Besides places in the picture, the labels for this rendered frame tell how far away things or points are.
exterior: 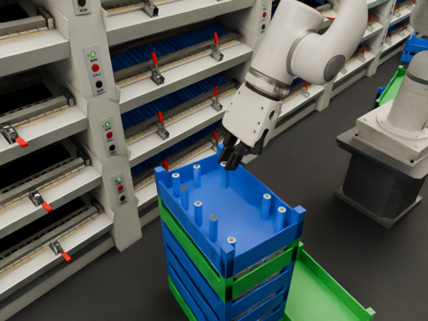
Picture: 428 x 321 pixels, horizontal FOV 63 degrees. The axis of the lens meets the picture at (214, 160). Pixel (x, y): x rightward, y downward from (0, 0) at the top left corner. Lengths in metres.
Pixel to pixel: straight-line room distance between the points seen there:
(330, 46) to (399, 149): 0.78
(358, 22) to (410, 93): 0.70
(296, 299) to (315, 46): 0.80
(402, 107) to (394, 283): 0.57
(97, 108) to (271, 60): 0.51
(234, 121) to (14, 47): 0.49
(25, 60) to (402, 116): 1.12
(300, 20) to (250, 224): 0.43
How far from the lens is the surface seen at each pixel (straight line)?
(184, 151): 1.37
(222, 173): 0.73
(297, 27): 0.64
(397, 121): 1.35
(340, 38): 0.61
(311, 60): 0.60
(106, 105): 0.99
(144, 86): 1.08
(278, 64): 0.64
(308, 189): 1.55
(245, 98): 0.68
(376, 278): 1.31
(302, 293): 1.20
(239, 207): 0.84
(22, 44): 0.88
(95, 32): 0.92
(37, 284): 1.25
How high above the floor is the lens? 0.98
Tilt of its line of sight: 36 degrees down
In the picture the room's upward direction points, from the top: straight up
